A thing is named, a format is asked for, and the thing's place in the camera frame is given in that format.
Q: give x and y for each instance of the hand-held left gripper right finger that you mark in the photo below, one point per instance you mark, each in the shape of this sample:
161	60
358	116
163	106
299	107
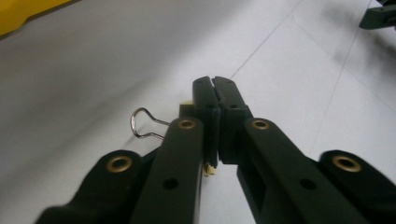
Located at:
280	174

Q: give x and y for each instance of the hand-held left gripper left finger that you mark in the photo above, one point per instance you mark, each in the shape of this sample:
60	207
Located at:
180	161

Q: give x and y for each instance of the yellow binder clip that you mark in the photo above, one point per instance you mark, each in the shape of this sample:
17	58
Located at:
146	117

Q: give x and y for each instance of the black and yellow organizer box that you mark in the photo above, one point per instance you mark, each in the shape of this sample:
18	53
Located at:
21	12

